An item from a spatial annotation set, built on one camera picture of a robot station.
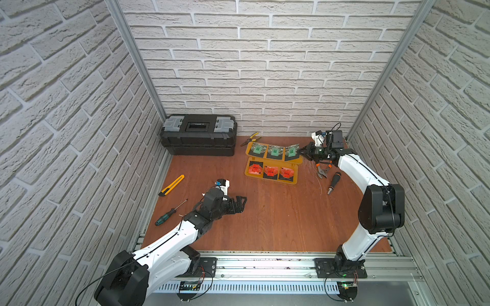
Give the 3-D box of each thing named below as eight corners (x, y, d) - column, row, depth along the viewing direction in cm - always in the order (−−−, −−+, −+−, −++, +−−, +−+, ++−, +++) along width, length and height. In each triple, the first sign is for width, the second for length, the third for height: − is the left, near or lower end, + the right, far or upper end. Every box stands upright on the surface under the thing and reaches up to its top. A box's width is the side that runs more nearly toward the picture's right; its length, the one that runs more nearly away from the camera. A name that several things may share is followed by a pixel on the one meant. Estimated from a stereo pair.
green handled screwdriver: (156, 224, 87) (153, 222, 84) (186, 199, 95) (184, 197, 92) (157, 226, 86) (155, 224, 84) (188, 201, 94) (186, 199, 92)
